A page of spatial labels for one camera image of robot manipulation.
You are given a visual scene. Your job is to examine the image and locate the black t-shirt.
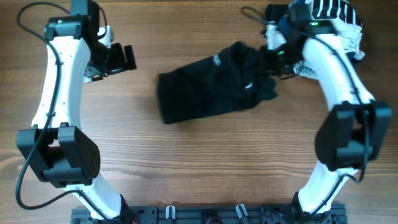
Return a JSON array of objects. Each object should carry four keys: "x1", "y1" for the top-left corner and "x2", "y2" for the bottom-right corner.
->
[{"x1": 157, "y1": 41, "x2": 277, "y2": 124}]

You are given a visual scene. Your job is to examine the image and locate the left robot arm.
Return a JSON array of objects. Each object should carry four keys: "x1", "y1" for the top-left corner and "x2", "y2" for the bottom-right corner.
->
[{"x1": 16, "y1": 1, "x2": 139, "y2": 223}]

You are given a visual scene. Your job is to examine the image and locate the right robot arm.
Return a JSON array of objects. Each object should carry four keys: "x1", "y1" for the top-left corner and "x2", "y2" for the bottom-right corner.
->
[{"x1": 263, "y1": 1, "x2": 392, "y2": 223}]

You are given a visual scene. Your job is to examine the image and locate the navy blue garment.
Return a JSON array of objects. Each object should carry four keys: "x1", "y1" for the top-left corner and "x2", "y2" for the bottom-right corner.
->
[{"x1": 277, "y1": 12, "x2": 357, "y2": 63}]

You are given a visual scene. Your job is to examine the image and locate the black folded garment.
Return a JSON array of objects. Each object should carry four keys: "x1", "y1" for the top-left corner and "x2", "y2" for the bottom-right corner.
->
[{"x1": 264, "y1": 4, "x2": 289, "y2": 23}]

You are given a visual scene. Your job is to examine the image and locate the white black striped garment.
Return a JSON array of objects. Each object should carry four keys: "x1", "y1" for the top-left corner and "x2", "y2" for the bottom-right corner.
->
[{"x1": 305, "y1": 0, "x2": 365, "y2": 60}]

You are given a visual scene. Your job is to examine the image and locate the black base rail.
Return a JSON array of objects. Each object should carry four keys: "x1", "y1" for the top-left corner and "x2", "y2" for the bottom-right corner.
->
[{"x1": 70, "y1": 203, "x2": 348, "y2": 224}]

